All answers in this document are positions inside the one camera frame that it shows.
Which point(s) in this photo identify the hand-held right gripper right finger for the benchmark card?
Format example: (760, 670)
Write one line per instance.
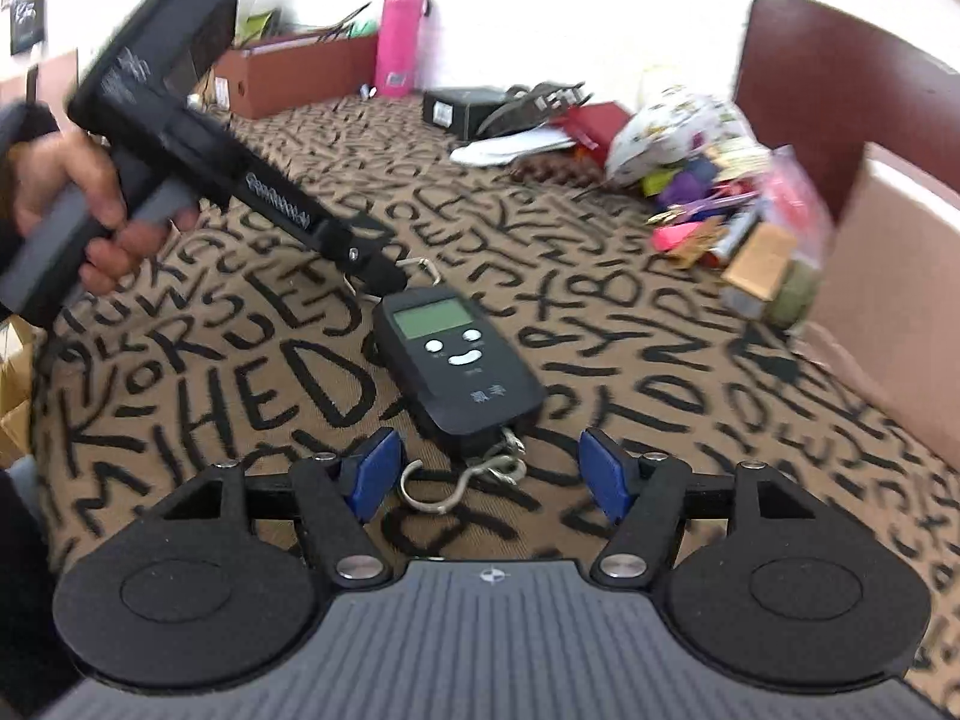
(604, 472)

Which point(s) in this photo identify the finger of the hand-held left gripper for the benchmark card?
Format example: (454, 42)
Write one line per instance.
(375, 270)

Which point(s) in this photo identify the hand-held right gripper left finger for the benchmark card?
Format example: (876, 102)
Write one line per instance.
(375, 465)

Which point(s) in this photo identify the black digital scale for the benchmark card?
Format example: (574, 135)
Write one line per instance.
(457, 367)

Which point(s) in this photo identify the cardboard box container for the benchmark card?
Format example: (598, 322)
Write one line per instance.
(885, 277)

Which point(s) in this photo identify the person's left forearm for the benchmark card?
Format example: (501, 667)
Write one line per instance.
(26, 127)

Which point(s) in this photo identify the person's left hand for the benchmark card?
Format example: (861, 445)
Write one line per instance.
(67, 165)

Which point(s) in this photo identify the brown lettered blanket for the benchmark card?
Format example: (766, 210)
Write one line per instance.
(675, 390)

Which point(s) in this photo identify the brown open storage box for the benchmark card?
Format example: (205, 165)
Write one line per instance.
(300, 79)

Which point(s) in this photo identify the black flat box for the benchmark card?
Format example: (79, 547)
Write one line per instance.
(457, 109)

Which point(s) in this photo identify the white paper sheets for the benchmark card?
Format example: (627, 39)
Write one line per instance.
(510, 146)

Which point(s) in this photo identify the green plastic packet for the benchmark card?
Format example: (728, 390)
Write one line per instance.
(358, 26)

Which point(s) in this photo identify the pink thermos bottle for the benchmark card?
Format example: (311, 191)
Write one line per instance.
(401, 45)

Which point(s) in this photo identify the grey hair claw clip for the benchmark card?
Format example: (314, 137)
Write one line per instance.
(540, 101)

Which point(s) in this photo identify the tan small box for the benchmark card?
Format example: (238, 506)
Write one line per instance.
(757, 266)

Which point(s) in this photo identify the green small box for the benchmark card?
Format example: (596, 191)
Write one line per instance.
(799, 292)

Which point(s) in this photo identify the red gift box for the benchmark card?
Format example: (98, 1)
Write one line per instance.
(600, 124)

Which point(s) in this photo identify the heap of colourful small packets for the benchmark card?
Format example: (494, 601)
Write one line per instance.
(697, 210)

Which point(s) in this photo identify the plain cardboard box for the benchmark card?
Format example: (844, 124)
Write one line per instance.
(19, 390)

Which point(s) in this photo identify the white printed plastic bag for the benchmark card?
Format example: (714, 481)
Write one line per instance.
(675, 127)

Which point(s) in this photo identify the person's leg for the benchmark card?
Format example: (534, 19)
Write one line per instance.
(22, 577)

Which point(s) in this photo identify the black framed wall picture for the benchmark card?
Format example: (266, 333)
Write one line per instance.
(28, 22)

